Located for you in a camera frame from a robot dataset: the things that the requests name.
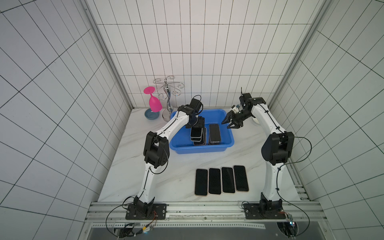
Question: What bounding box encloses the black phone removed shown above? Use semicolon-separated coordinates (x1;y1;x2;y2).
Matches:
221;167;236;194
195;169;208;196
234;166;249;192
208;168;222;195

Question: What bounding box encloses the black phone stack top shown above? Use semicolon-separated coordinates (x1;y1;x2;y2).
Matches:
190;127;203;142

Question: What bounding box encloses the black phone stack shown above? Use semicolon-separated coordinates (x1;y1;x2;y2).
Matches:
209;124;222;145
190;127;203;142

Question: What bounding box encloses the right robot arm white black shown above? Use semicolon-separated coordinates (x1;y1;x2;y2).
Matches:
222;93;295;218

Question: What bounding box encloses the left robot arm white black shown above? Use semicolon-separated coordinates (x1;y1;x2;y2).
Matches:
133;101;204;218

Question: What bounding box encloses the black phone middle stack under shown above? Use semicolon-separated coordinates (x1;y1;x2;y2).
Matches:
194;128;207;146

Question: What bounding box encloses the black phone right stack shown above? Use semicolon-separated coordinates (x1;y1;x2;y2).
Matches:
209;124;222;145

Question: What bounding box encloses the blue plastic storage box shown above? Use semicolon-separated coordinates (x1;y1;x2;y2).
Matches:
170;109;235;154

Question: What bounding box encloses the pink wine glass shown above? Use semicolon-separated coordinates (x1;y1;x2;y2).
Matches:
144;87;163;113

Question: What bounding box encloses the blue grey saucer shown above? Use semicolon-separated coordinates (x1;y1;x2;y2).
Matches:
145;109;160;120

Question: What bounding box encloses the right electronics board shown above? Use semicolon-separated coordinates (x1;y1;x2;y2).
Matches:
281;213;297;237

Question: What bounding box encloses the electronics board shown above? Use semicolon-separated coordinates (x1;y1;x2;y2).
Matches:
281;213;297;237
115;223;154;239

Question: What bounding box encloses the left electronics board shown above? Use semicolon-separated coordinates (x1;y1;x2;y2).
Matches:
115;223;154;239

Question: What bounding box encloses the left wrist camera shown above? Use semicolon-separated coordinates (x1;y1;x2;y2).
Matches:
189;98;204;115

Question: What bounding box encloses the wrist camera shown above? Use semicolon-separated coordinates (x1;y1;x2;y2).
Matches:
232;93;255;113
189;98;204;115

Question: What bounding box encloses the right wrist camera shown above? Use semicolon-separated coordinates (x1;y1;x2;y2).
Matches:
232;93;255;113

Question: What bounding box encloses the silver wire glass rack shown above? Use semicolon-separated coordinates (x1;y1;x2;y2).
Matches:
153;75;185;122

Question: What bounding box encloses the left base cable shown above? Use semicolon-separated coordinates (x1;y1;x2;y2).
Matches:
104;161;169;238

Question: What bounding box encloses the base cable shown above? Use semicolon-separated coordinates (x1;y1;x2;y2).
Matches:
104;161;169;238
241;136;313;238

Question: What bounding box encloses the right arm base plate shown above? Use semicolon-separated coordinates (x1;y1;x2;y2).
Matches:
242;202;286;220

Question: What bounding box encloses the aluminium mounting rail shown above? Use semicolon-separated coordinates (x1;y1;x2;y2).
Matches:
85;200;329;229

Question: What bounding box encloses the right base cable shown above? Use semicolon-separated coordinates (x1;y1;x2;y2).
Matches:
241;136;313;238

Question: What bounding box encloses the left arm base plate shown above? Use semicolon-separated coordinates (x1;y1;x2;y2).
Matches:
125;204;168;220

